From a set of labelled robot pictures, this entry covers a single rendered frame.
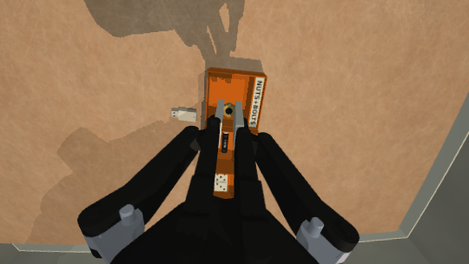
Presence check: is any orange three-compartment bin rack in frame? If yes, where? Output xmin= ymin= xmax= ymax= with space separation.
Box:
xmin=204 ymin=67 xmax=268 ymax=199

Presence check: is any white domino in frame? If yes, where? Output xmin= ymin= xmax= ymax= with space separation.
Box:
xmin=215 ymin=175 xmax=228 ymax=191

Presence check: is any grey usb stick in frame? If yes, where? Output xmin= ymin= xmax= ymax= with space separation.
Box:
xmin=171 ymin=109 xmax=197 ymax=122

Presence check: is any brass hex nut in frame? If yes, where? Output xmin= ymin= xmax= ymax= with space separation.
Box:
xmin=223 ymin=102 xmax=235 ymax=117

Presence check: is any black aaa battery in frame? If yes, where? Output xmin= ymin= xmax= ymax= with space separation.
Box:
xmin=221 ymin=132 xmax=229 ymax=153

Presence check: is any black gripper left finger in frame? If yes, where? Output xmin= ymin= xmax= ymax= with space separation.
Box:
xmin=77 ymin=99 xmax=225 ymax=264

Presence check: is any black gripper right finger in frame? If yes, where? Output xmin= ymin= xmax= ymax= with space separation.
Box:
xmin=233 ymin=101 xmax=360 ymax=264

